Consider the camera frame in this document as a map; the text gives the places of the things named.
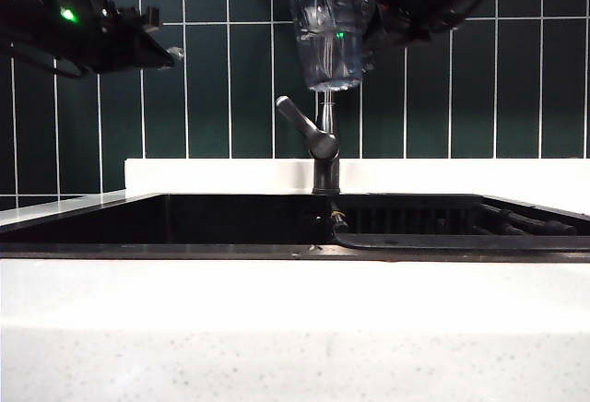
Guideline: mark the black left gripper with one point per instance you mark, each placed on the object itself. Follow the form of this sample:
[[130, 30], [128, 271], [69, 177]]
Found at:
[[129, 51]]

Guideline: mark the dark metal gooseneck faucet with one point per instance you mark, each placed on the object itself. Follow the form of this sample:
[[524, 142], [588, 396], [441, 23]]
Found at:
[[326, 162]]

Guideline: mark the black roll-up drying rack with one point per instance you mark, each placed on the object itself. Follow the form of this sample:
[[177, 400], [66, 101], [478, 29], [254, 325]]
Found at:
[[438, 241]]

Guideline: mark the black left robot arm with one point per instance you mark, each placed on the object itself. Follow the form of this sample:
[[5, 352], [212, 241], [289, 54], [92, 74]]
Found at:
[[32, 15]]

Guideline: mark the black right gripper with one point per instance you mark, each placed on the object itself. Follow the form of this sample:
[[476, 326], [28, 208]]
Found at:
[[405, 10]]

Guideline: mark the clear glass mug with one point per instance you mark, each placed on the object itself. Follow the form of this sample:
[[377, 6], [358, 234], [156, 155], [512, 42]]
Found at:
[[329, 51]]

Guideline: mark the black kitchen sink basin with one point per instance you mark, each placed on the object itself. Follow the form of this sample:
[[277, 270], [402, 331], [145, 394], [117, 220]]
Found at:
[[138, 227]]

